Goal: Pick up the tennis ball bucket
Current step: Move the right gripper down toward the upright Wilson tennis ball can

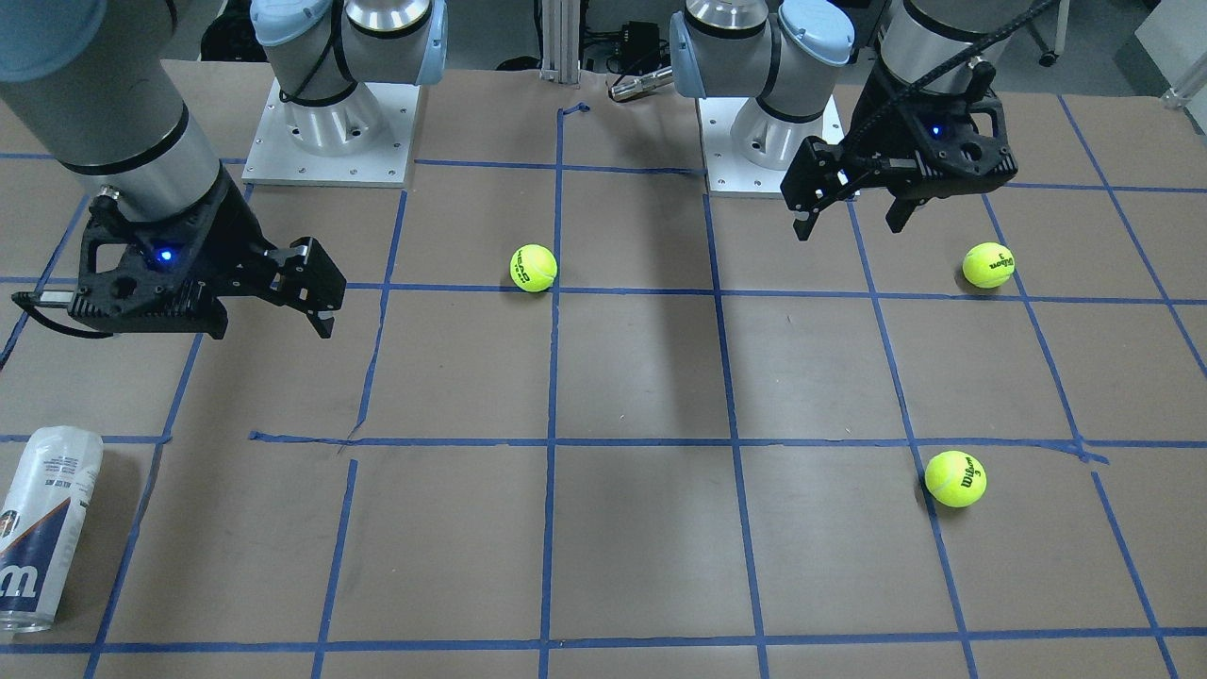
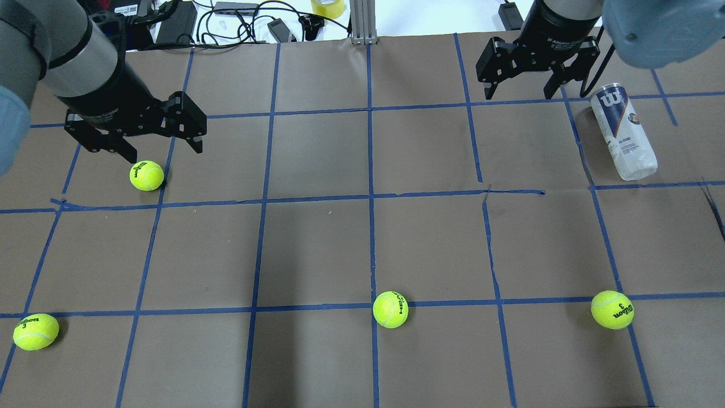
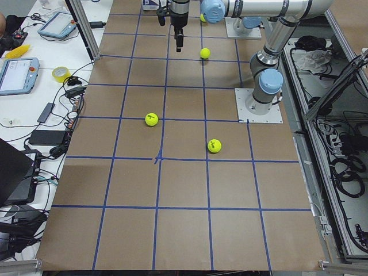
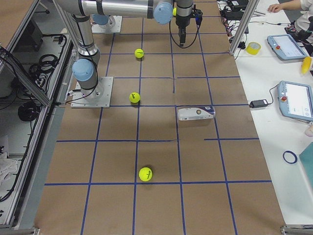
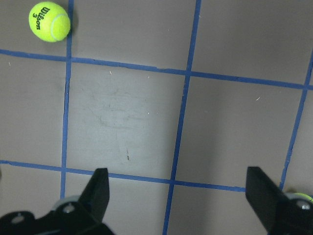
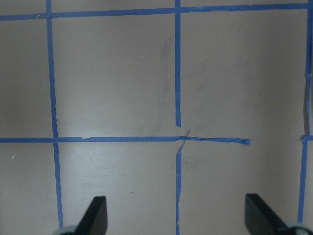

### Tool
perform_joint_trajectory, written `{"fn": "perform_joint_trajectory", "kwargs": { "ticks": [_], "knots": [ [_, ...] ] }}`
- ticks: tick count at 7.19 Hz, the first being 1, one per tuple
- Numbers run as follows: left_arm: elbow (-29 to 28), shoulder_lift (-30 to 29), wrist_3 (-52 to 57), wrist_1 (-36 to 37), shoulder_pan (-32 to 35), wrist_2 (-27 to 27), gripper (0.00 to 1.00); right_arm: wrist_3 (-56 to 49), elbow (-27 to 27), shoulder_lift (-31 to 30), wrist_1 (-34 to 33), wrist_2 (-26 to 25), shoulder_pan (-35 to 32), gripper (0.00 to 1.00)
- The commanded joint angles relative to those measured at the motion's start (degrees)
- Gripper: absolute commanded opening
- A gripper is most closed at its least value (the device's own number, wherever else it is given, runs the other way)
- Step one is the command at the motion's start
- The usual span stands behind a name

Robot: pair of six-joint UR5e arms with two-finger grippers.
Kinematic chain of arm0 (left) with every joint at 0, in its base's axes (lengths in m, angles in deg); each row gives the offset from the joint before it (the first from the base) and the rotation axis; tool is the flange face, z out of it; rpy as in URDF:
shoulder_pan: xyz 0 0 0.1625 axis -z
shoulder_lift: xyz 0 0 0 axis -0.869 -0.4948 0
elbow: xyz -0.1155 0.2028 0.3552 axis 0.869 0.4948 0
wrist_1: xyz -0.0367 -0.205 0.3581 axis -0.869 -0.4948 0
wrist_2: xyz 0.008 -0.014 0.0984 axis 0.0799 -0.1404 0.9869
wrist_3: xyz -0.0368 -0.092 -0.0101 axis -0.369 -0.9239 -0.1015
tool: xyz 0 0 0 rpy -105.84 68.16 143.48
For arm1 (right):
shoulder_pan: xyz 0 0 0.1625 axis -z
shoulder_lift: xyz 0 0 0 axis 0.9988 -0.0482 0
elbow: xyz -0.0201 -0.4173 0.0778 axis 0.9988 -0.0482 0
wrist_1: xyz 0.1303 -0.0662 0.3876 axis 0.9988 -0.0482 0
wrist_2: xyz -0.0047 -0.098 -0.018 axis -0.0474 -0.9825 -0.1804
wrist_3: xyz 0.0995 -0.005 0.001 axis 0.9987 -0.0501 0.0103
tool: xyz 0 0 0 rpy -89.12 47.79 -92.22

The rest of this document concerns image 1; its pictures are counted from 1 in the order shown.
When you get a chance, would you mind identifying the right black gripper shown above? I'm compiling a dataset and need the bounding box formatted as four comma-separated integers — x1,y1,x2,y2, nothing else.
11,178,348,340

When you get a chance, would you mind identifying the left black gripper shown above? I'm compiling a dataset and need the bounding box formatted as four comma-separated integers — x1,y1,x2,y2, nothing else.
780,62,1018,241

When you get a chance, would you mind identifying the clear tennis ball can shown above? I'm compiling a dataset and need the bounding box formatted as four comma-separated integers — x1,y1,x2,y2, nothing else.
1,425,104,636

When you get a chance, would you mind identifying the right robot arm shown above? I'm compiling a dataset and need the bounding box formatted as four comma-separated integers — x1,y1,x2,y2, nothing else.
2,1,448,339

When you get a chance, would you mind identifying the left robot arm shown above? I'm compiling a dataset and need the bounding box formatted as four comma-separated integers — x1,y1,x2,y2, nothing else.
669,1,1045,240

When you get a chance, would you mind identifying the tennis ball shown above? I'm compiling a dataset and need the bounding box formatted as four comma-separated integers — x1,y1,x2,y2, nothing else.
961,242,1015,289
508,242,559,293
923,450,987,508

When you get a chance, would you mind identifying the tennis ball centre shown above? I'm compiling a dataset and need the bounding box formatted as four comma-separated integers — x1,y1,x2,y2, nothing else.
508,242,559,293

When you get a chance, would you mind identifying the silver flashlight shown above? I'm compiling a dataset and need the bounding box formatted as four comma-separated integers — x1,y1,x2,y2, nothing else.
608,66,675,103

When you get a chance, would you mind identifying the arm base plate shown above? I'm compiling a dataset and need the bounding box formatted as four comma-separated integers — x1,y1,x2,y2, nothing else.
241,83,424,189
696,96,844,199

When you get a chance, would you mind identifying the aluminium frame post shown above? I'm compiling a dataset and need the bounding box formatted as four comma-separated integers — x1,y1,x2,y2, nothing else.
540,0,582,87

